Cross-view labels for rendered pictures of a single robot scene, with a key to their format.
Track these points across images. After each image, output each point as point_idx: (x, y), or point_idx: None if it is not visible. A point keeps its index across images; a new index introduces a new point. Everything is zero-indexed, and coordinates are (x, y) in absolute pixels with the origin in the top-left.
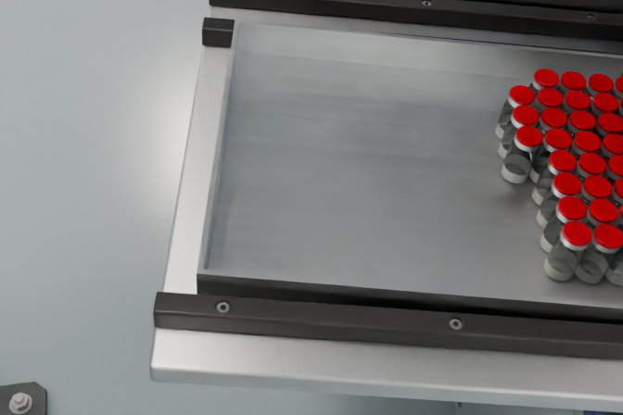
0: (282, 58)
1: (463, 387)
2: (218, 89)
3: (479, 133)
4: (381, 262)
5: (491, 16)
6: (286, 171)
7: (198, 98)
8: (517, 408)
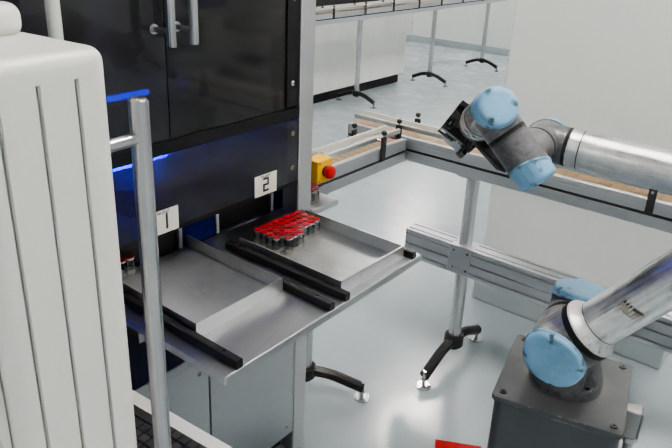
0: None
1: None
2: (356, 288)
3: (296, 254)
4: (354, 247)
5: None
6: (358, 266)
7: (365, 288)
8: (254, 379)
